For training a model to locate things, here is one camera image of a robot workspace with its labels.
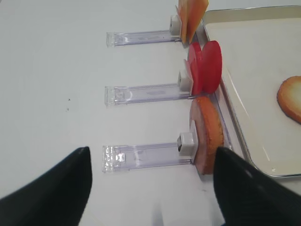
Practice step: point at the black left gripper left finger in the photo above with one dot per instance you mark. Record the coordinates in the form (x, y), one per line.
(56, 198)

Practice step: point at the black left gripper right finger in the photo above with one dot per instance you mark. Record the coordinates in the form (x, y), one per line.
(247, 197)

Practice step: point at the round bottom bun slice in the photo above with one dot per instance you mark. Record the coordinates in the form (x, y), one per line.
(289, 98)

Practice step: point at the red tomato slice front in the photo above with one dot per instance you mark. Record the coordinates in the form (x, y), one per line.
(212, 66)

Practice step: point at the red tomato slice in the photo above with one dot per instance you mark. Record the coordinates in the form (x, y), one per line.
(195, 63)
(212, 66)

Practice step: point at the red tomato slice rear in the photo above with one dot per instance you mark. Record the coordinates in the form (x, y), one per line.
(195, 63)

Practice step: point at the right orange cheese slice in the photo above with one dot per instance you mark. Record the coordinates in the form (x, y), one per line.
(196, 11)

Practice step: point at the orange cheese slice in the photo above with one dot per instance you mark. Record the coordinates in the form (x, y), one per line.
(196, 11)
(183, 14)

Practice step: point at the left orange cheese slice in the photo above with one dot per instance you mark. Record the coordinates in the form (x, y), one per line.
(183, 14)

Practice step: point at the clear pusher track near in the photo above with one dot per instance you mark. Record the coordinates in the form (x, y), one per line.
(129, 157)

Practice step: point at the clear pusher track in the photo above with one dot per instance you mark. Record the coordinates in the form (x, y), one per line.
(115, 39)
(129, 157)
(123, 95)

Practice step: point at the bun slice in holder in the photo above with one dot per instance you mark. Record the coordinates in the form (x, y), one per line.
(209, 132)

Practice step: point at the white pusher block near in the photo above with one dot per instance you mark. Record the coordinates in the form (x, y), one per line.
(187, 143)

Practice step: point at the white pusher block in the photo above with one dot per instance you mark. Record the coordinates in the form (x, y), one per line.
(185, 79)
(175, 24)
(187, 143)

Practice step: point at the clear pusher track middle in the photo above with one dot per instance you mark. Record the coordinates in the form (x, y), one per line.
(123, 95)

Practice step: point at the white pusher block middle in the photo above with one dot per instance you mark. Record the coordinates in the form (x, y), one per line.
(185, 79)

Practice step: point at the white serving tray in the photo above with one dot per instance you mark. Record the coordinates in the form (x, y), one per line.
(261, 48)

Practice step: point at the clear pusher track far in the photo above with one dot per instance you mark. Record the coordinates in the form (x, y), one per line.
(115, 39)

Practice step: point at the white pusher block far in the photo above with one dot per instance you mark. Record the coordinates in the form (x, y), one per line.
(175, 24)

